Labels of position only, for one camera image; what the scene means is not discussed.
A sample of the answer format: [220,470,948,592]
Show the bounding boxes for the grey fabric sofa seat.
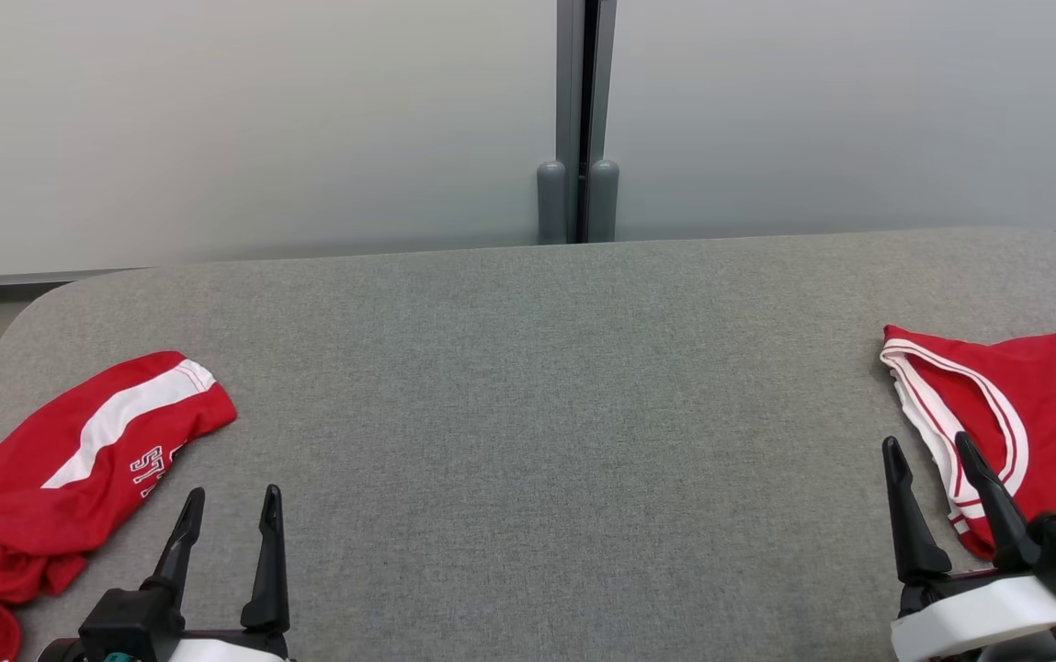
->
[0,227,1056,662]

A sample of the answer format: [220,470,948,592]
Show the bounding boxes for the grey metal partition post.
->
[555,0,619,245]

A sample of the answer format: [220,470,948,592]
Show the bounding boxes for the red white basketball jersey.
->
[880,324,1056,560]

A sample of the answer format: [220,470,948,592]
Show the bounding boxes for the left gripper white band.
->
[140,485,295,662]

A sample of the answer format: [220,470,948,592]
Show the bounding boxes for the red shorts with white stripe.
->
[0,350,238,662]

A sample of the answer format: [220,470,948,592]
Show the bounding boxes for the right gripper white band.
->
[881,430,1056,662]

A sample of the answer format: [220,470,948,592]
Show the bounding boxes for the grey cylindrical post bumper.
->
[537,161,568,245]
[588,159,620,243]

